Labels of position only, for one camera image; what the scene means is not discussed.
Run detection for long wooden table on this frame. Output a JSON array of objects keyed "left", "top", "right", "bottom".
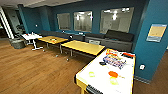
[
  {"left": 60, "top": 39, "right": 106, "bottom": 62},
  {"left": 37, "top": 35, "right": 70, "bottom": 54}
]

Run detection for white rectangular sign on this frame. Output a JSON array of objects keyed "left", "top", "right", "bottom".
[{"left": 88, "top": 39, "right": 101, "bottom": 46}]

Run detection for dark low bench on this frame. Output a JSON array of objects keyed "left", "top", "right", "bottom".
[{"left": 39, "top": 30, "right": 86, "bottom": 43}]

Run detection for interior glass window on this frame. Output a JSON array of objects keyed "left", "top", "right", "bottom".
[
  {"left": 73, "top": 10, "right": 94, "bottom": 33},
  {"left": 99, "top": 6, "right": 135, "bottom": 35},
  {"left": 56, "top": 12, "right": 72, "bottom": 31}
]

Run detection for orange red snack bag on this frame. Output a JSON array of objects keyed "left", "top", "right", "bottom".
[{"left": 105, "top": 48, "right": 120, "bottom": 57}]

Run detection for colourful snack packets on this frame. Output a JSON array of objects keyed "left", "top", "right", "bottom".
[{"left": 102, "top": 53, "right": 127, "bottom": 70}]

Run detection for dark sofa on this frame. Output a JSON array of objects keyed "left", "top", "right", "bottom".
[{"left": 84, "top": 29, "right": 135, "bottom": 53}]

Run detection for yellow air hockey table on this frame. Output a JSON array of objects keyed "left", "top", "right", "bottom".
[{"left": 73, "top": 47, "right": 137, "bottom": 94}]

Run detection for red air hockey striker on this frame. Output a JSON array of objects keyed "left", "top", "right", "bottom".
[{"left": 107, "top": 70, "right": 126, "bottom": 80}]

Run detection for black and red box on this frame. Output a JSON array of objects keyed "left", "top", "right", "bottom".
[{"left": 121, "top": 51, "right": 136, "bottom": 60}]

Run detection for small white table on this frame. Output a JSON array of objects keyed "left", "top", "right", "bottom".
[{"left": 21, "top": 32, "right": 45, "bottom": 52}]

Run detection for dark trash bin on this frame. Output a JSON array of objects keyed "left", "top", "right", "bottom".
[{"left": 8, "top": 37, "right": 27, "bottom": 50}]

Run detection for white wall outlet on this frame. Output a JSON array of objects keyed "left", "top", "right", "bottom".
[{"left": 139, "top": 63, "right": 147, "bottom": 71}]

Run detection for yellow wall poster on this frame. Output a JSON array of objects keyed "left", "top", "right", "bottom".
[{"left": 145, "top": 23, "right": 168, "bottom": 44}]

